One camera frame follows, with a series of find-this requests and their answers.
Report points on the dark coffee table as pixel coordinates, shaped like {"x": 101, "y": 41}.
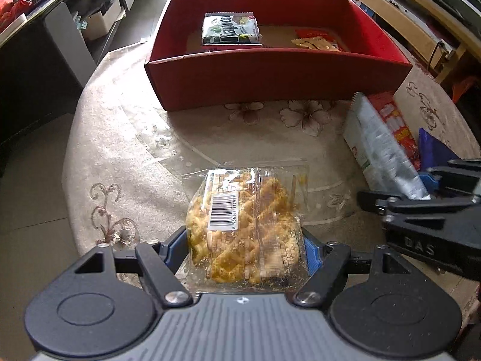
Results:
{"x": 34, "y": 71}

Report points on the clear packet of fried twists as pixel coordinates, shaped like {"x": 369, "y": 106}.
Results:
{"x": 240, "y": 225}

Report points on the red cardboard box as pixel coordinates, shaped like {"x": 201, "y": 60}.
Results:
{"x": 263, "y": 79}

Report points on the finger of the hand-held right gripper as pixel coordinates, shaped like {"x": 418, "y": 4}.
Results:
{"x": 428, "y": 181}
{"x": 375, "y": 200}

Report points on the red plastic bags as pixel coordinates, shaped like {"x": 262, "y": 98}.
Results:
{"x": 17, "y": 5}

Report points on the purple snack packet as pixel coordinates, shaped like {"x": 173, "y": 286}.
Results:
{"x": 436, "y": 150}

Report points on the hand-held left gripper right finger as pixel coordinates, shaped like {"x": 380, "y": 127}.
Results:
{"x": 311, "y": 252}

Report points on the long red snack packet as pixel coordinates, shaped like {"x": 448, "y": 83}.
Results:
{"x": 398, "y": 124}

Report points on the wooden television cabinet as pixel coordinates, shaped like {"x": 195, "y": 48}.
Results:
{"x": 421, "y": 3}

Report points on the large silver snack bag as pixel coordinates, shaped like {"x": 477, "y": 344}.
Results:
{"x": 379, "y": 146}

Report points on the dark red snack packet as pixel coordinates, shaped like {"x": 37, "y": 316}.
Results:
{"x": 315, "y": 32}

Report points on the green and white wafer packet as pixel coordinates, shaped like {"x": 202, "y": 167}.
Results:
{"x": 229, "y": 30}

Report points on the gold snack packet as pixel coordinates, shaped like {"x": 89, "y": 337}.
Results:
{"x": 319, "y": 44}

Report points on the open cardboard box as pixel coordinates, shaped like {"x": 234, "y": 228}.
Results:
{"x": 99, "y": 24}

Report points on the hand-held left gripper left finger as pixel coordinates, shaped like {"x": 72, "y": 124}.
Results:
{"x": 176, "y": 250}

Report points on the orange plastic bag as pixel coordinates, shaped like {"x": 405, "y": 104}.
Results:
{"x": 466, "y": 88}

